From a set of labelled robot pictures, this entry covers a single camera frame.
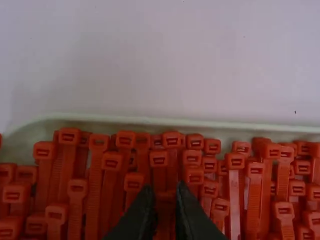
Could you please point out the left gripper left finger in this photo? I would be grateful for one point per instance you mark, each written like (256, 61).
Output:
(135, 225)

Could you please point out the pale tray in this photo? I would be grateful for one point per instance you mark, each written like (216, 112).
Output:
(175, 123)

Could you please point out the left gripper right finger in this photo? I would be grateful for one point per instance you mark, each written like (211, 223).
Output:
(195, 225)

